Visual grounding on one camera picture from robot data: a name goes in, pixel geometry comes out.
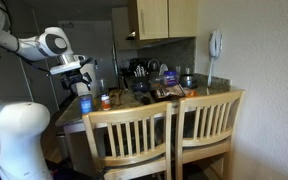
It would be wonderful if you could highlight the small orange packet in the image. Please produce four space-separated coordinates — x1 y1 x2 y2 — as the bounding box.
183 88 199 98

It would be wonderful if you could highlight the white paper towel roll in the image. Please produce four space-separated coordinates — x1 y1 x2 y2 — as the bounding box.
74 63 100 99

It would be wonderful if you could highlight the brown snack bag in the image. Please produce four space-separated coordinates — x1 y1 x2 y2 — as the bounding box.
153 83 187 100

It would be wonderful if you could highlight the white round plate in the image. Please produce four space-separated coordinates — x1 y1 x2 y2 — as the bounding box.
158 63 169 77

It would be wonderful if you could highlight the light wooden slatted chair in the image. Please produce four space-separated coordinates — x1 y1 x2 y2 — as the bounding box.
174 89 246 180
82 100 173 180

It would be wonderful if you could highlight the orange pill bottle white cap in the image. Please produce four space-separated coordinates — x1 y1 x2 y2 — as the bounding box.
100 93 112 112

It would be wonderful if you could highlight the dark blue bowl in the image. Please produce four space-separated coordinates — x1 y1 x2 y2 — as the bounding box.
130 79 151 94

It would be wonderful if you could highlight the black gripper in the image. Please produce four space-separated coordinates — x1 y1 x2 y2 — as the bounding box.
61 68 94 96

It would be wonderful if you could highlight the grey double door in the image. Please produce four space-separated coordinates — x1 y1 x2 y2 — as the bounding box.
17 54 72 115

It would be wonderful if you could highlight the nut jar blue lid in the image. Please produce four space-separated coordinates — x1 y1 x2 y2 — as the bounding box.
163 70 180 87

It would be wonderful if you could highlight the white wall phone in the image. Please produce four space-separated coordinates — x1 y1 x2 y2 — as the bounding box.
206 28 224 88

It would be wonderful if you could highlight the light wood wall cabinet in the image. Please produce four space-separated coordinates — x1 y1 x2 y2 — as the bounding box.
127 0 198 41

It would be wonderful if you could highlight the clear plastic cup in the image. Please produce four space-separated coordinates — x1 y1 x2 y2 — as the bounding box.
98 78 109 96

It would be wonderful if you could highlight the grey metal pot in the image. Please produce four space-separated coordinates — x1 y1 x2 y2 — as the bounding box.
179 73 198 89

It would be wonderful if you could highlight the metal kitchen faucet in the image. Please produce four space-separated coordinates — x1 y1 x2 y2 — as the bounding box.
147 58 161 72

